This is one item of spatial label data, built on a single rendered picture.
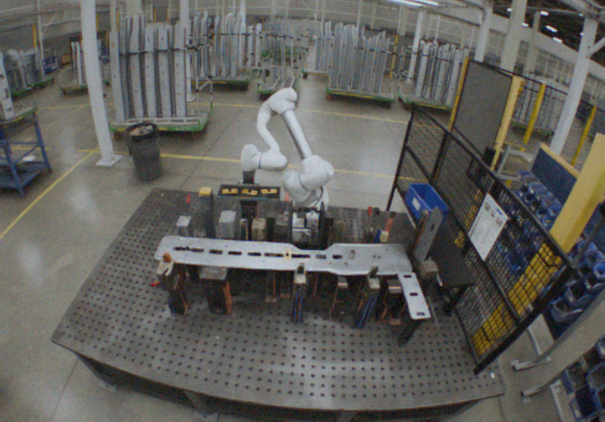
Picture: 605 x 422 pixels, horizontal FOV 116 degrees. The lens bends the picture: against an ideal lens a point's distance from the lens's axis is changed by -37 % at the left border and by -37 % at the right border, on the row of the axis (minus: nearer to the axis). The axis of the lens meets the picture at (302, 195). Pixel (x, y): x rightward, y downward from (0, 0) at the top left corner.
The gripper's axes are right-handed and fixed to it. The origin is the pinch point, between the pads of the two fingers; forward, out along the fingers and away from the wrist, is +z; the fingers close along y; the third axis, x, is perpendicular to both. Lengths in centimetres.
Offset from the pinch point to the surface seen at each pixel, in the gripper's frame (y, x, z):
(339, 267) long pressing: -54, 66, -13
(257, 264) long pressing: -12, 66, -11
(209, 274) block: 10, 77, -14
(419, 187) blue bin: -116, 4, -25
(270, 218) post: -16.8, 38.8, -19.1
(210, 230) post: 21.0, 28.8, 4.8
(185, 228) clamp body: 30, 46, -12
